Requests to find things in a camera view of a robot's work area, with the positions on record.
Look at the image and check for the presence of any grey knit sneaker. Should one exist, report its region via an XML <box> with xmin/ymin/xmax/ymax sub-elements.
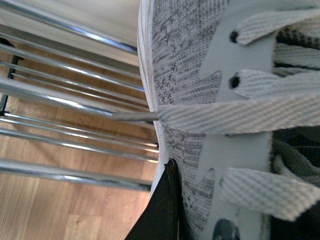
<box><xmin>114</xmin><ymin>0</ymin><xmax>320</xmax><ymax>240</ymax></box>

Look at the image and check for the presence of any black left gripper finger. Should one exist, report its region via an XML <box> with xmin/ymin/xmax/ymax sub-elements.
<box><xmin>125</xmin><ymin>159</ymin><xmax>183</xmax><ymax>240</ymax></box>

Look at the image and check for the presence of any black metal shoe rack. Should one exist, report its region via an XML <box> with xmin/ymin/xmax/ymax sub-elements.
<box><xmin>0</xmin><ymin>0</ymin><xmax>160</xmax><ymax>192</ymax></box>

